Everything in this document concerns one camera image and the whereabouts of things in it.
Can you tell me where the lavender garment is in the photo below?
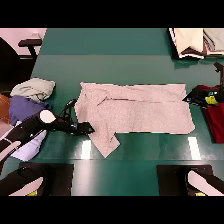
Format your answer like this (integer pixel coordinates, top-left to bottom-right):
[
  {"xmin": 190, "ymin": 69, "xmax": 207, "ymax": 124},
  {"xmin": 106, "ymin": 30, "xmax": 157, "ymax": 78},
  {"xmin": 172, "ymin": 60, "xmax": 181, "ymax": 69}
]
[{"xmin": 9, "ymin": 129, "xmax": 48, "ymax": 163}]

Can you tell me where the brown garment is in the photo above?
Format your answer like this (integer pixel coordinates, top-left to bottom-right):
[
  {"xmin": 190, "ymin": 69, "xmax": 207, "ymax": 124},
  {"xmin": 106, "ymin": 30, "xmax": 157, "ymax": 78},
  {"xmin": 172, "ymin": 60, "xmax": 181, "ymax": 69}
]
[{"xmin": 0, "ymin": 93, "xmax": 13, "ymax": 125}]

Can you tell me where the grey-green garment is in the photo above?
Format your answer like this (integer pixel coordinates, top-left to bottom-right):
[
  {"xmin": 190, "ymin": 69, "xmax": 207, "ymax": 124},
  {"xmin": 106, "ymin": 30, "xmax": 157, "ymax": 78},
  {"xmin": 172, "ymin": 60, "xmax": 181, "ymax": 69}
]
[{"xmin": 9, "ymin": 77, "xmax": 57, "ymax": 103}]

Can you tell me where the cream garment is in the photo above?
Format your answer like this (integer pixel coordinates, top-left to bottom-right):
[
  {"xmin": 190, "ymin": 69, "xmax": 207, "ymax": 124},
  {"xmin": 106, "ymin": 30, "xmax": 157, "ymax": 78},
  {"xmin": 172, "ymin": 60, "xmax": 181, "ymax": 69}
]
[{"xmin": 168, "ymin": 27, "xmax": 206, "ymax": 61}]

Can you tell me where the grey garment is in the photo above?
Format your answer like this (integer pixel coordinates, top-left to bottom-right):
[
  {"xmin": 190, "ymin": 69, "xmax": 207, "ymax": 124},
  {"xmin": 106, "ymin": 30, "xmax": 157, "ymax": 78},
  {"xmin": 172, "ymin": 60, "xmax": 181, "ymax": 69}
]
[{"xmin": 202, "ymin": 27, "xmax": 224, "ymax": 58}]

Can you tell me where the purple garment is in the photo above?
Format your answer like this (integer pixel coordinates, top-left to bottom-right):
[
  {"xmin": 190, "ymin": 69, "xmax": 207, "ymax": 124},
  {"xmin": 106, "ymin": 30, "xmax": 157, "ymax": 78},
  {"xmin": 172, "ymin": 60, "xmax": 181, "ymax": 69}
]
[{"xmin": 8, "ymin": 95, "xmax": 52, "ymax": 127}]

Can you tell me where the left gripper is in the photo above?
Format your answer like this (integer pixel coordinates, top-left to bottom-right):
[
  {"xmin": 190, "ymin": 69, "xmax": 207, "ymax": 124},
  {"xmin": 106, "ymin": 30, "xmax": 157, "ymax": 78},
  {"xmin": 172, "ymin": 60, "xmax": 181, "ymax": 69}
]
[{"xmin": 75, "ymin": 121, "xmax": 96, "ymax": 136}]

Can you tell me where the pale pink T-shirt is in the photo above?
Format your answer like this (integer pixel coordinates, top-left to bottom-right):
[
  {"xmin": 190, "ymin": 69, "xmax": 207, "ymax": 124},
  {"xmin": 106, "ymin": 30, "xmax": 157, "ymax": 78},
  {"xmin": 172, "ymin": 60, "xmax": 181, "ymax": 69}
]
[{"xmin": 74, "ymin": 81, "xmax": 197, "ymax": 159}]

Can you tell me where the red T-shirt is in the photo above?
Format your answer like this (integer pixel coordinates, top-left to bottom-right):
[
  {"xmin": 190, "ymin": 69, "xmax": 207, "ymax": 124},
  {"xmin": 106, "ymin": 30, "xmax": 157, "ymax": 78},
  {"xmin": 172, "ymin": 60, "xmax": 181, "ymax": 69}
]
[{"xmin": 199, "ymin": 84, "xmax": 224, "ymax": 145}]

